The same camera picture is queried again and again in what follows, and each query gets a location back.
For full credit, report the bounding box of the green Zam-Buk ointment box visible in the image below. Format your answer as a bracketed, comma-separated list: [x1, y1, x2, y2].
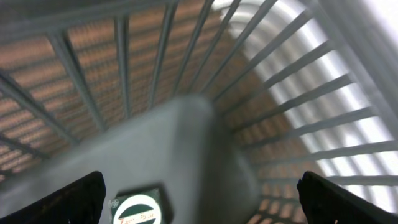
[109, 185, 174, 224]

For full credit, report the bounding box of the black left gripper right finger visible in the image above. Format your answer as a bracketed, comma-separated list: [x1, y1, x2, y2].
[297, 171, 397, 224]

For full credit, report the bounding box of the grey plastic mesh basket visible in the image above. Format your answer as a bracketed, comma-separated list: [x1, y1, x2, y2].
[1, 1, 397, 223]

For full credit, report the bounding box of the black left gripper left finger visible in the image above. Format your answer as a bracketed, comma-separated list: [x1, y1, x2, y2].
[1, 171, 106, 224]

